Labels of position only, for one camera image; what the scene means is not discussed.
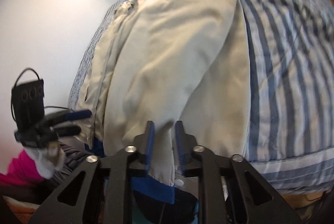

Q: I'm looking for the beige and blue work jacket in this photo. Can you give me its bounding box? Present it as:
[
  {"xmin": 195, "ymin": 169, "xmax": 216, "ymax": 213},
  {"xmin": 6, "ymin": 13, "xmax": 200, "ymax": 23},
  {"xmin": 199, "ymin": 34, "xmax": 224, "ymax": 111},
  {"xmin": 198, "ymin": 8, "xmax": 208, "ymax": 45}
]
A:
[{"xmin": 73, "ymin": 0, "xmax": 252, "ymax": 205}]

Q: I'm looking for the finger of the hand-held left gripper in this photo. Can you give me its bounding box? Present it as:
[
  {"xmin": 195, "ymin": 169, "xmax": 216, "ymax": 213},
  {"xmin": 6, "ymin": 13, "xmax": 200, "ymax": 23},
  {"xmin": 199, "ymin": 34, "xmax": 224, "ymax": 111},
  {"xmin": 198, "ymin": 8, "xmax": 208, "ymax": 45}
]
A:
[
  {"xmin": 46, "ymin": 109, "xmax": 92, "ymax": 123},
  {"xmin": 53, "ymin": 125, "xmax": 81, "ymax": 136}
]

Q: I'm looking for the blue white striped blanket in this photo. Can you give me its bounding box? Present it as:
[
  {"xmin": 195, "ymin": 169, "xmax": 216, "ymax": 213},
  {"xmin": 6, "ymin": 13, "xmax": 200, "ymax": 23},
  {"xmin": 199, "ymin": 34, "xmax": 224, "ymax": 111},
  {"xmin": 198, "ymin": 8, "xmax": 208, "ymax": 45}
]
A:
[{"xmin": 67, "ymin": 0, "xmax": 334, "ymax": 194}]

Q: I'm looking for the person's left hand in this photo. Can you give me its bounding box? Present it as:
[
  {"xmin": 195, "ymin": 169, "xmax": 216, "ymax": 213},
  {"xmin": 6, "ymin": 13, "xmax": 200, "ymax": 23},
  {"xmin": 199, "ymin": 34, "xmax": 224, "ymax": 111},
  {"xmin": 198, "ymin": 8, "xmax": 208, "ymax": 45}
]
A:
[{"xmin": 25, "ymin": 140, "xmax": 66, "ymax": 179}]

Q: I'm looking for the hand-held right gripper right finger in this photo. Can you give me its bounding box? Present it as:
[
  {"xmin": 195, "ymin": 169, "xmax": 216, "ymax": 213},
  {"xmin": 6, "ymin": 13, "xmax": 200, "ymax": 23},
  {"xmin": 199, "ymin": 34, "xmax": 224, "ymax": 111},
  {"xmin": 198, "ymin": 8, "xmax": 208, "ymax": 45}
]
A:
[{"xmin": 174, "ymin": 121, "xmax": 303, "ymax": 224}]

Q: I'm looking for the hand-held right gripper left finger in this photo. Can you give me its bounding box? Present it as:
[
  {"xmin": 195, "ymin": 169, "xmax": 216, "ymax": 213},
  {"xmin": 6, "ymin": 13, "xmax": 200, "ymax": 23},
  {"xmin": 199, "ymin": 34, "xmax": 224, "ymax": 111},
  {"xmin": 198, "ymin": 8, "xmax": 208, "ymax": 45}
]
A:
[{"xmin": 27, "ymin": 121, "xmax": 156, "ymax": 224}]

